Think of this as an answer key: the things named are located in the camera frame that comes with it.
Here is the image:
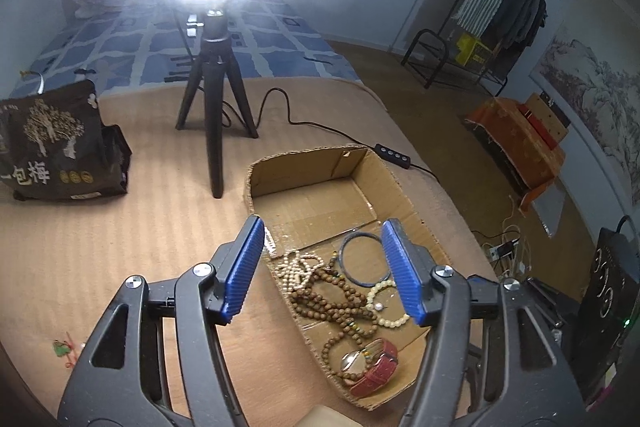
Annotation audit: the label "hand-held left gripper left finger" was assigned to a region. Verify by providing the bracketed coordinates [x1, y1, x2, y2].
[57, 215, 266, 427]

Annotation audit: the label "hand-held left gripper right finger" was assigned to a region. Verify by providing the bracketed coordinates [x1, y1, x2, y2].
[381, 219, 586, 427]

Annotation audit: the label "cream bead bracelet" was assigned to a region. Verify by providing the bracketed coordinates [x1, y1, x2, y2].
[366, 279, 412, 328]

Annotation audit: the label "white bead necklace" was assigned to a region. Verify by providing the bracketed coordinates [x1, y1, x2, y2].
[272, 249, 325, 295]

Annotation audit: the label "black bangle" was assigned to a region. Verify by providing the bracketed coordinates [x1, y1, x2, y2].
[339, 231, 393, 285]

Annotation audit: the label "brown bead necklace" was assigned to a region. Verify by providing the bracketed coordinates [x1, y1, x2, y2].
[287, 257, 381, 388]

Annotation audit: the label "red strap wristwatch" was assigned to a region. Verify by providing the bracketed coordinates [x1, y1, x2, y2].
[340, 338, 401, 398]

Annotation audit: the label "cardboard box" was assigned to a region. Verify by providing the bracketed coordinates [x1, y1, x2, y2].
[245, 146, 451, 410]

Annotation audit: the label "power strip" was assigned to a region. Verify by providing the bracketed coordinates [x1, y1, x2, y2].
[482, 242, 521, 263]

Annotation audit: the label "black inline light remote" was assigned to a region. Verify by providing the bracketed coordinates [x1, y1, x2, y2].
[376, 143, 413, 168]

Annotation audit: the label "black tripod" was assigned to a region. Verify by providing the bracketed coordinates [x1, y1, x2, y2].
[175, 0, 260, 199]

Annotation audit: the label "red box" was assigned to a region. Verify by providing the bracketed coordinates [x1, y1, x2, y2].
[517, 103, 557, 146]

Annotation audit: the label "black speaker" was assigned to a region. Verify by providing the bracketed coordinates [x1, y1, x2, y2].
[570, 216, 640, 408]

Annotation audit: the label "wooden board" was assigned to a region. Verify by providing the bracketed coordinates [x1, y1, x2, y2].
[525, 93, 571, 142]

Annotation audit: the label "blue patterned bedsheet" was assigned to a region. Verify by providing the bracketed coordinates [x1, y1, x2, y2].
[15, 0, 363, 100]

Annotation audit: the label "dark snack bag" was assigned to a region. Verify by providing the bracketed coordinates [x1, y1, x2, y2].
[0, 79, 132, 202]

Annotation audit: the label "yellow box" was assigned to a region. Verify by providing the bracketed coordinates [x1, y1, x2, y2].
[456, 33, 493, 68]

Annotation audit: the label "black metal shoe rack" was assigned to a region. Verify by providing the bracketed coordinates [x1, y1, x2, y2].
[402, 29, 511, 90]

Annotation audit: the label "hanging dark clothes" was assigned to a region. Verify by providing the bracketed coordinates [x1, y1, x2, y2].
[487, 0, 547, 52]

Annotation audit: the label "tangle of white cables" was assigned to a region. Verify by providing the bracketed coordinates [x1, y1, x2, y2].
[500, 194, 535, 280]

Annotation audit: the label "black light cable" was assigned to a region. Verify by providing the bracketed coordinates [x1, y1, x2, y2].
[220, 88, 438, 180]

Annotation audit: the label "green pendant with red cord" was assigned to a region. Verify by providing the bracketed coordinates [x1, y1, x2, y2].
[51, 331, 86, 367]

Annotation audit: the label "landscape wall poster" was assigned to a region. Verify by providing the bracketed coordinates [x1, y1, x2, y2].
[530, 19, 640, 208]

